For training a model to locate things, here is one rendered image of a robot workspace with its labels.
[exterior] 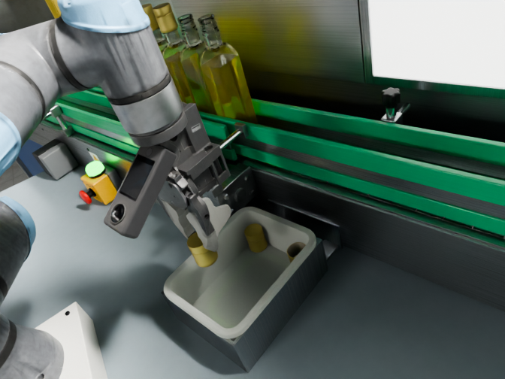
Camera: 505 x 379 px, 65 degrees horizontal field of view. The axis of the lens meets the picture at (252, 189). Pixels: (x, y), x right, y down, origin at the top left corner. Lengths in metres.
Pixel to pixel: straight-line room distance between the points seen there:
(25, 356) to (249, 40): 0.67
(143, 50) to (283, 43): 0.42
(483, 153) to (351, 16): 0.29
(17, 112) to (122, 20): 0.13
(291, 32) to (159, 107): 0.40
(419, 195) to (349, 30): 0.29
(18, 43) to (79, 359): 0.46
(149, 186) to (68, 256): 0.55
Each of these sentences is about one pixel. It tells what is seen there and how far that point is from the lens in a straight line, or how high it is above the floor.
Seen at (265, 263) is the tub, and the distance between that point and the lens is 0.73.
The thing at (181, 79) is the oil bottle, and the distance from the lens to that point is 0.83.
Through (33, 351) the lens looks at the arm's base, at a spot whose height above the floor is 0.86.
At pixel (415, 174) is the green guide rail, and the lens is 0.58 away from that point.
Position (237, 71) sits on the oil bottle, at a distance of 0.75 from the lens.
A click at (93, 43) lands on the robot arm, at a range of 0.44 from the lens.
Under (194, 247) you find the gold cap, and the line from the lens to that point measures 0.59.
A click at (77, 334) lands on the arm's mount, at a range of 0.75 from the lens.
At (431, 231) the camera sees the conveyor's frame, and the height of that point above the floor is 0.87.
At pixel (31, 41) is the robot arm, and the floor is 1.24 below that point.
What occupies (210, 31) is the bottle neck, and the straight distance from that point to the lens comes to 0.73.
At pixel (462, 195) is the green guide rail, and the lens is 0.58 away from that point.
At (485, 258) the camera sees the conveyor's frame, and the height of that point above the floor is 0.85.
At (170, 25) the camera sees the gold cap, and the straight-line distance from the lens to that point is 0.82.
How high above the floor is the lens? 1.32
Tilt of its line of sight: 38 degrees down
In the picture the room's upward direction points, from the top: 18 degrees counter-clockwise
